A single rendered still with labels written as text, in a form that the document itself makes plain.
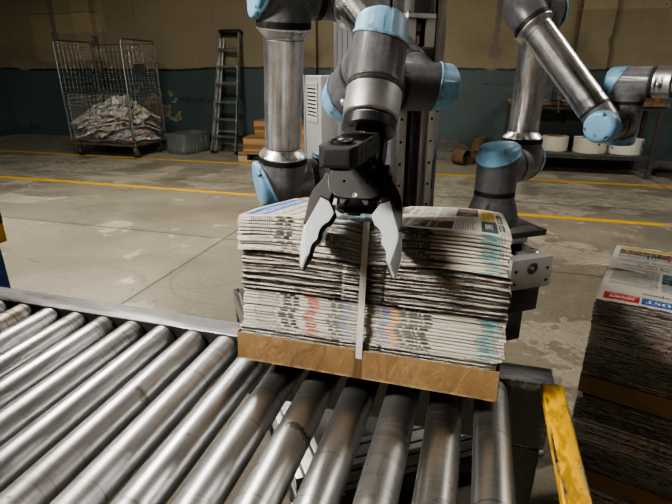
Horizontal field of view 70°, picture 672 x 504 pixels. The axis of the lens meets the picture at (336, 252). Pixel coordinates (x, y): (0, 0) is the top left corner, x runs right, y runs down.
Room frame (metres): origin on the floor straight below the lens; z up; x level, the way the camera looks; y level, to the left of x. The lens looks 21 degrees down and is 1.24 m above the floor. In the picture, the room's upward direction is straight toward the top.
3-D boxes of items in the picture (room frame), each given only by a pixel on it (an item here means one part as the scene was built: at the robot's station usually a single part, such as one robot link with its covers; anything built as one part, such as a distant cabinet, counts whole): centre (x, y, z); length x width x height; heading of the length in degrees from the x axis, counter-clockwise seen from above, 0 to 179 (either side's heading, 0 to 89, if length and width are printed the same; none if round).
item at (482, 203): (1.38, -0.47, 0.87); 0.15 x 0.15 x 0.10
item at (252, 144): (7.32, 0.76, 0.28); 1.20 x 0.83 x 0.57; 74
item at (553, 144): (6.44, -3.15, 0.55); 1.80 x 0.70 x 1.09; 74
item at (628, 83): (1.28, -0.75, 1.21); 0.11 x 0.08 x 0.09; 45
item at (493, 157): (1.38, -0.47, 0.98); 0.13 x 0.12 x 0.14; 135
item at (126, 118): (7.89, 3.51, 0.85); 1.21 x 0.83 x 1.71; 74
